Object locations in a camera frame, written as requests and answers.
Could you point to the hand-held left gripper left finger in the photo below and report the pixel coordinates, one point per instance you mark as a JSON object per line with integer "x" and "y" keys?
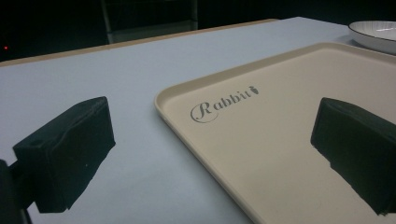
{"x": 65, "y": 149}

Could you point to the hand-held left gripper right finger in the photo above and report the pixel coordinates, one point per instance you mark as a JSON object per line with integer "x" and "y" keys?
{"x": 358, "y": 140}

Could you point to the beige plastic tray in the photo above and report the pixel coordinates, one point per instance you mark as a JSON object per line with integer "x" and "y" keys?
{"x": 280, "y": 130}

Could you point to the white bowl with dark rim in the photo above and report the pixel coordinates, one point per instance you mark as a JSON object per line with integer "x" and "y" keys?
{"x": 375, "y": 36}

